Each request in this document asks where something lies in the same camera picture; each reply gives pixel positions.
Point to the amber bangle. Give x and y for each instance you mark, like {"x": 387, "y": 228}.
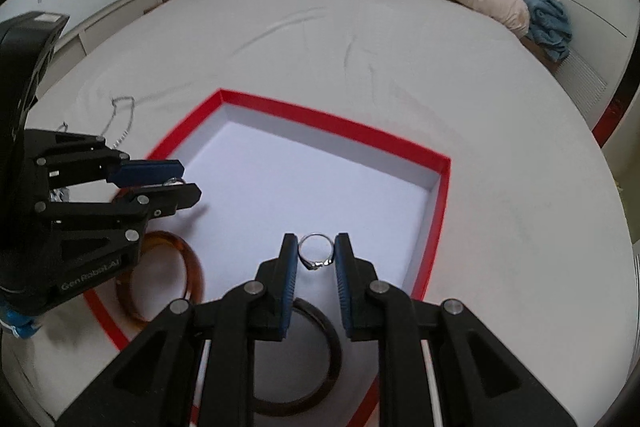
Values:
{"x": 195, "y": 272}

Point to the blue and white object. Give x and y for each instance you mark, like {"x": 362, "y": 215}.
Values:
{"x": 17, "y": 319}

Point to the low white cabinet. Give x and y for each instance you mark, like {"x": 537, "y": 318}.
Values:
{"x": 125, "y": 7}

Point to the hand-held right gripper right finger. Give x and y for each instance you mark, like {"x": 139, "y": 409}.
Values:
{"x": 342, "y": 277}

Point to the dark brown bangle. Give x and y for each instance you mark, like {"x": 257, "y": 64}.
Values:
{"x": 335, "y": 357}

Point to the red jewelry box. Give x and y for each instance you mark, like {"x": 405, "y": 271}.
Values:
{"x": 300, "y": 182}

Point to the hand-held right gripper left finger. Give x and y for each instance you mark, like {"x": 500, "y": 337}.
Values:
{"x": 287, "y": 277}

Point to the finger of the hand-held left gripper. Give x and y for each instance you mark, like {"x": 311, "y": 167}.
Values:
{"x": 170, "y": 199}
{"x": 150, "y": 172}

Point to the red object beside wardrobe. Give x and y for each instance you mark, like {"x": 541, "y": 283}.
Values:
{"x": 612, "y": 117}

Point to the wooden nightstand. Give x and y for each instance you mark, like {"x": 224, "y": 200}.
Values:
{"x": 537, "y": 49}

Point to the blue cloth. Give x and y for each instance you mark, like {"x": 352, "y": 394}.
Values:
{"x": 547, "y": 22}

